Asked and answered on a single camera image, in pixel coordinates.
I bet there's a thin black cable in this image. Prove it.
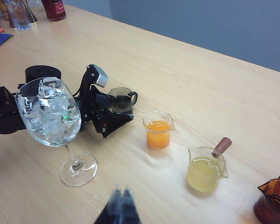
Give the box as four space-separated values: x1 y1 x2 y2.
71 87 84 97

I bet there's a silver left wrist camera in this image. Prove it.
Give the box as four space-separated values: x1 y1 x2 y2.
86 63 109 88

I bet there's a brown tinted tall glass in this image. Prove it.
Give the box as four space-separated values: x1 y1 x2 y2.
5 0 17 29

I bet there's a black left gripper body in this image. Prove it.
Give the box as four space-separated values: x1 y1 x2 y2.
74 67 104 132

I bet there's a clear drinking glass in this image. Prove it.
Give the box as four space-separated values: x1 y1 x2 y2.
13 0 32 31

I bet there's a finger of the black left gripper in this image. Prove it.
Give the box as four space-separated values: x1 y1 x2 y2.
91 84 111 111
92 108 134 139

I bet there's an amber glass measuring cup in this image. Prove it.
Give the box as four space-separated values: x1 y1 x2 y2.
253 175 280 224

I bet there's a dark red bottle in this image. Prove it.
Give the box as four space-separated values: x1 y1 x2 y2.
40 0 67 22

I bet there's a blue cloth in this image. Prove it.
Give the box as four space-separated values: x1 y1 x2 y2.
0 33 14 53

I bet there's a smoky grey glass measuring cup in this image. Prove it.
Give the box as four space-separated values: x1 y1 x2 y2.
107 87 139 115

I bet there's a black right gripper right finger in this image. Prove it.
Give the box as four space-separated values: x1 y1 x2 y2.
119 187 141 224

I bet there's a wine glass with ice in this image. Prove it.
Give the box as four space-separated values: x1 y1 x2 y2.
14 77 98 188

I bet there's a yellow juice beaker wooden handle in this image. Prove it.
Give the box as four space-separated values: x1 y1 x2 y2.
187 137 233 194

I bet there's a glass beaker with orange juice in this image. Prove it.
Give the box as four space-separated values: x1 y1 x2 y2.
142 111 176 150

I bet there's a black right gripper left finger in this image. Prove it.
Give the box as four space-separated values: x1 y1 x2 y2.
95 185 122 224

